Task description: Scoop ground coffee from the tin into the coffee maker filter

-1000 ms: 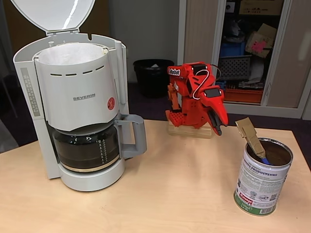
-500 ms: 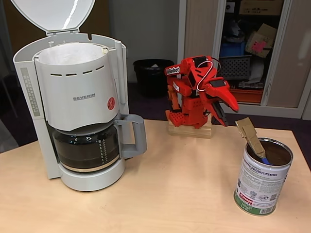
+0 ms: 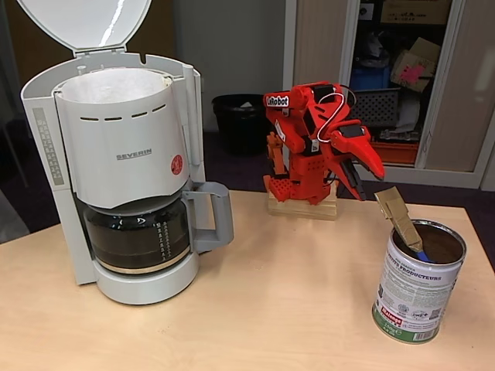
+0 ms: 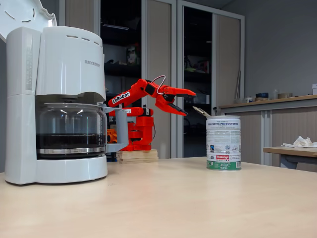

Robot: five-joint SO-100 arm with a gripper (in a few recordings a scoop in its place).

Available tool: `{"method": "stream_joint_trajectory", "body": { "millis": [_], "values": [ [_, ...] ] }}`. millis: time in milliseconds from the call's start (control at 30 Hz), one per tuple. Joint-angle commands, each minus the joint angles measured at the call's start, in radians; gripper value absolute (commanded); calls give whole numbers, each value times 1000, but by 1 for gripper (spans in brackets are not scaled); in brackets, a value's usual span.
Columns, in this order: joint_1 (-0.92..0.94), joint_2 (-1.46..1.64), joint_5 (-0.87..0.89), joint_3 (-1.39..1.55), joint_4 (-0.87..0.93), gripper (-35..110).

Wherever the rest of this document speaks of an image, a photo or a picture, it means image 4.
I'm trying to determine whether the blue wooden-handled scoop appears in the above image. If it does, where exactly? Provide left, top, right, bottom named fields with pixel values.
left=192, top=106, right=211, bottom=117

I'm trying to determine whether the white green coffee tin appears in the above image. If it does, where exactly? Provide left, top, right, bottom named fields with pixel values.
left=206, top=115, right=242, bottom=171

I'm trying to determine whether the white drip coffee maker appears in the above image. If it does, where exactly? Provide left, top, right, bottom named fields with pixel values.
left=0, top=0, right=108, bottom=185

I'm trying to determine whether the white box in cabinet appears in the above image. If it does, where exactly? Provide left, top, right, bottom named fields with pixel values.
left=194, top=93, right=211, bottom=104

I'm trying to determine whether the grey tambour door cabinet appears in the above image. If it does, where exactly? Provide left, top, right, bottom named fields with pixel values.
left=59, top=0, right=178, bottom=159
left=177, top=0, right=245, bottom=159

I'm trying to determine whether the green white packet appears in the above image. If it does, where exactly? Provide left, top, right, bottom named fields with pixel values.
left=127, top=46, right=139, bottom=65

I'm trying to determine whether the grey leaning strip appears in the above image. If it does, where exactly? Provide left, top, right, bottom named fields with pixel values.
left=234, top=70, right=241, bottom=100

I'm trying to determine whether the wooden base block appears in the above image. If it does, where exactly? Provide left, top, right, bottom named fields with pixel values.
left=116, top=149, right=159, bottom=164

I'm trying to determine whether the orange table clamp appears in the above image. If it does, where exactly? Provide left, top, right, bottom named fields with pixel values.
left=106, top=128, right=118, bottom=144

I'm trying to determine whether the low sideboard wooden top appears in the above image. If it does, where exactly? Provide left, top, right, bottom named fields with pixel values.
left=219, top=95, right=317, bottom=172

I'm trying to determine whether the side table wooden top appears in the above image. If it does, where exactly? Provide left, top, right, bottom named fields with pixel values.
left=263, top=146, right=317, bottom=169

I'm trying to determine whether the white servo cable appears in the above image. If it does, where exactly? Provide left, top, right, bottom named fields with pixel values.
left=151, top=75, right=167, bottom=95

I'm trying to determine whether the black base cable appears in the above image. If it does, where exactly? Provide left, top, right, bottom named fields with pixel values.
left=150, top=121, right=157, bottom=145

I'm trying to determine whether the glass carafe grey handle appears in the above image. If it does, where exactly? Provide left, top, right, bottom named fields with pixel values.
left=36, top=103, right=129, bottom=159

